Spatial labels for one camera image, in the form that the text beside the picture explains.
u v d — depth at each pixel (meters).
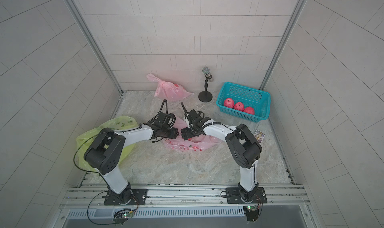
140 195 0.71
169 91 1.02
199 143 0.82
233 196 0.71
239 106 1.00
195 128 0.68
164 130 0.77
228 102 1.02
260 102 1.07
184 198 0.71
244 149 0.48
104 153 0.46
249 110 0.99
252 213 0.69
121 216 0.66
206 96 1.12
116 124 0.83
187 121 0.74
